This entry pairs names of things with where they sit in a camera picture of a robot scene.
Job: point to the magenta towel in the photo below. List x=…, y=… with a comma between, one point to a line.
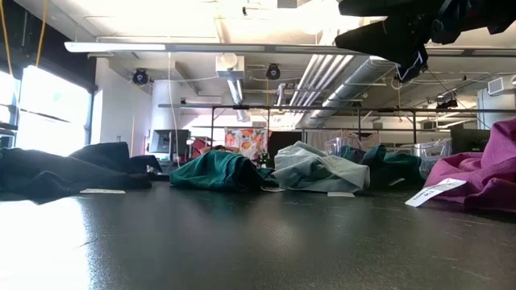
x=483, y=173

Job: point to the teal towel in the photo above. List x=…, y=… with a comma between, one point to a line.
x=387, y=165
x=217, y=171

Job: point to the light green towel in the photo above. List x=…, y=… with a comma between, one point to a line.
x=318, y=169

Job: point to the navy blue towel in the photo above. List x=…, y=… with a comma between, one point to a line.
x=109, y=155

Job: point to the clear plastic basket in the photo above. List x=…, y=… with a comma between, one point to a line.
x=433, y=155

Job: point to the black computer monitor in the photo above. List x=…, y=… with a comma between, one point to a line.
x=469, y=141

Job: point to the white ventilation ducts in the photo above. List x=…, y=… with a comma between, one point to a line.
x=322, y=76

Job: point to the black partition panel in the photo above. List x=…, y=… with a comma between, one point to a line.
x=284, y=143

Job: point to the white ceiling unit box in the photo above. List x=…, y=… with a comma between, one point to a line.
x=230, y=66

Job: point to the orange floral poster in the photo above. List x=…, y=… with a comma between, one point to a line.
x=246, y=143

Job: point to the person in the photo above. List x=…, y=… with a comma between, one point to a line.
x=219, y=149

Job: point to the red chair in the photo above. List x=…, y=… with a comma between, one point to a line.
x=199, y=145

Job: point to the black table mat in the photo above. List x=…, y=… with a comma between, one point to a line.
x=258, y=241

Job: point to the grey computer monitor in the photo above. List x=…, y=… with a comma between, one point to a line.
x=165, y=141

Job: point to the long white light bar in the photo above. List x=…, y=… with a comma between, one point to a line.
x=117, y=46

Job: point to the bright window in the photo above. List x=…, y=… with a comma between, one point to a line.
x=52, y=113

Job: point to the white wall vent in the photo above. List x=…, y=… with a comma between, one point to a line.
x=502, y=84

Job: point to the black ceiling-mounted camera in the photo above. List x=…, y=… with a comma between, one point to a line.
x=447, y=104

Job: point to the black distant frame rail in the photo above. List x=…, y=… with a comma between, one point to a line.
x=306, y=107

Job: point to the grey aluminium frame beam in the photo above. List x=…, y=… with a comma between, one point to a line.
x=282, y=48

